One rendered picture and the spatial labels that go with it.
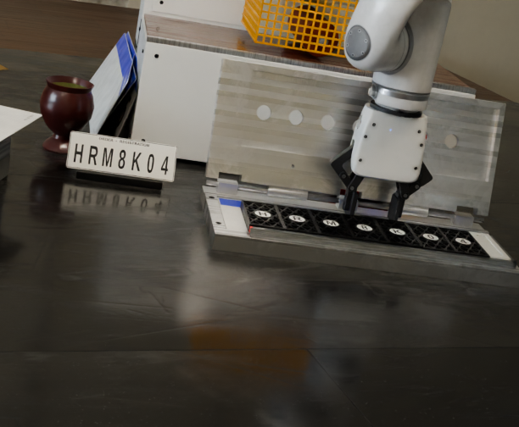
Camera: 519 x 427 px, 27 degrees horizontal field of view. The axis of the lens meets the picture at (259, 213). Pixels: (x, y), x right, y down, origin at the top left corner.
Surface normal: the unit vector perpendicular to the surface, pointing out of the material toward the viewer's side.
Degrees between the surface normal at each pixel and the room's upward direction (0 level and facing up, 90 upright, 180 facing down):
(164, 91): 90
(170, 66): 90
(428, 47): 89
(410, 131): 88
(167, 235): 0
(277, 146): 75
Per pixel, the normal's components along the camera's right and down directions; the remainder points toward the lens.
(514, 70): 0.36, 0.36
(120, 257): 0.18, -0.93
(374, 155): 0.12, 0.33
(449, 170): 0.17, 0.10
